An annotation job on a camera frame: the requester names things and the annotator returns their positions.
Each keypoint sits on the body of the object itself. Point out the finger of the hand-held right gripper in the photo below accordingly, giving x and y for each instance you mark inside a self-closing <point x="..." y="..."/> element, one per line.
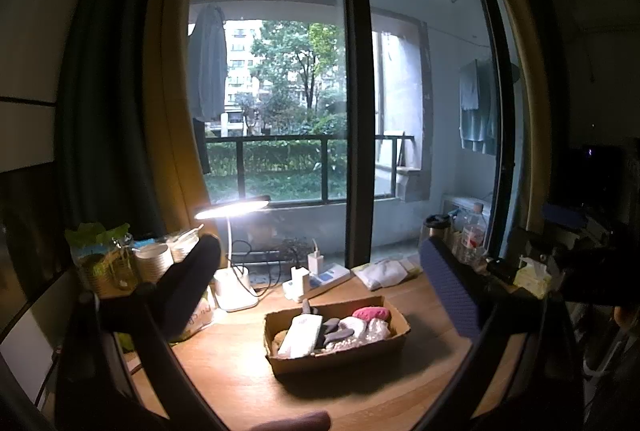
<point x="502" y="270"/>

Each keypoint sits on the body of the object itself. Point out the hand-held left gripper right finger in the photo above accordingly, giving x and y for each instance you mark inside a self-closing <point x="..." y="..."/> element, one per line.
<point x="450" y="291"/>

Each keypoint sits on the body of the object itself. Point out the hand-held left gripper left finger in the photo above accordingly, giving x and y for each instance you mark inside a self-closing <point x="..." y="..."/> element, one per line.
<point x="192" y="281"/>

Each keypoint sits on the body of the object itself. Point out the magenta knitted cloth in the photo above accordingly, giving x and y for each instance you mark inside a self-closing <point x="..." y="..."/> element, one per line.
<point x="371" y="313"/>

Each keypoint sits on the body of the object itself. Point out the grey fuzzy cloth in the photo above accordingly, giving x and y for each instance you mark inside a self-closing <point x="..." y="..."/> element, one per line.
<point x="306" y="307"/>

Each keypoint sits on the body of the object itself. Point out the cartoon print tissue packet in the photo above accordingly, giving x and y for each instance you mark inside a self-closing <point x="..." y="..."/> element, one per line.
<point x="300" y="338"/>

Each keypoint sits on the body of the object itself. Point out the grey dotted glove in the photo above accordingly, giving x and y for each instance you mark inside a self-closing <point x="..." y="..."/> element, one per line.
<point x="336" y="336"/>

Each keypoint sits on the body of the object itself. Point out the cardboard box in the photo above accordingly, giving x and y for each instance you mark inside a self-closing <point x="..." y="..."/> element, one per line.
<point x="340" y="361"/>

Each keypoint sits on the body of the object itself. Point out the person's right hand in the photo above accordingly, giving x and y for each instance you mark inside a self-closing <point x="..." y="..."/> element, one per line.
<point x="625" y="316"/>

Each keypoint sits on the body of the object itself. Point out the pale yellow tissue box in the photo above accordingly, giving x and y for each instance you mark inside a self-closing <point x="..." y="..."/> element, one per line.
<point x="532" y="278"/>

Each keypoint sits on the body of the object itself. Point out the white desk lamp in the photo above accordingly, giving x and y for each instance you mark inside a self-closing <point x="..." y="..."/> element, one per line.
<point x="235" y="291"/>

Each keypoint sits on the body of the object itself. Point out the clear water bottle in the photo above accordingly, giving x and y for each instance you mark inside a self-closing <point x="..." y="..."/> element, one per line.
<point x="473" y="236"/>

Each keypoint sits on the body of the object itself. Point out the paper cup package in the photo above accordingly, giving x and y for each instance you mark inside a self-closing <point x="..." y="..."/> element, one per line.
<point x="152" y="261"/>

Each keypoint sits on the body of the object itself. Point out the steel thermos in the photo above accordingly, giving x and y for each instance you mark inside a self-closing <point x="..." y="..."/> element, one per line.
<point x="437" y="228"/>

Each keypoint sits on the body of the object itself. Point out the white cloth pouch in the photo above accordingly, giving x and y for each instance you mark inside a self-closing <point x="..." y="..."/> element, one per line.
<point x="385" y="272"/>

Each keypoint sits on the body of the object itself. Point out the black appliance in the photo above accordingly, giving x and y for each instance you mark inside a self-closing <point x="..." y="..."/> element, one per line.
<point x="597" y="176"/>

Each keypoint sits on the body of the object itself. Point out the green cup package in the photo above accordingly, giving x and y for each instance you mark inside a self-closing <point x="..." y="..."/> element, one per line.
<point x="95" y="261"/>

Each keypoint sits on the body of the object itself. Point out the white power strip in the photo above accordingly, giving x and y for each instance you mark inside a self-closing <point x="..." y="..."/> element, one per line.
<point x="327" y="278"/>

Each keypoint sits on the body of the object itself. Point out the white slim charger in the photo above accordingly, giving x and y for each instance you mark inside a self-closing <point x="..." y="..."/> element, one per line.
<point x="315" y="263"/>

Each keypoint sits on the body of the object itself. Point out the teal hanging garment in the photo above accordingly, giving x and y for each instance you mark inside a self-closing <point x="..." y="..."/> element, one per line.
<point x="477" y="111"/>

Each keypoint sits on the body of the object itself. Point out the black balcony railing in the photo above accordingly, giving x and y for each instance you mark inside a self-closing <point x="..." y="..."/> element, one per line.
<point x="275" y="140"/>

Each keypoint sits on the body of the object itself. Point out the dark green curtain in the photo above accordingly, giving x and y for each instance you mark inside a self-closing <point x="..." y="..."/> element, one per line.
<point x="100" y="111"/>

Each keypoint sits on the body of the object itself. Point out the grey hanging garment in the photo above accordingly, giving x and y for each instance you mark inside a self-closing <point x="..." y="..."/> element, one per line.
<point x="207" y="61"/>

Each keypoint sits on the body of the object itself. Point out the black window frame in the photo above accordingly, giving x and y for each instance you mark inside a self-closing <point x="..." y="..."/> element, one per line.
<point x="357" y="111"/>

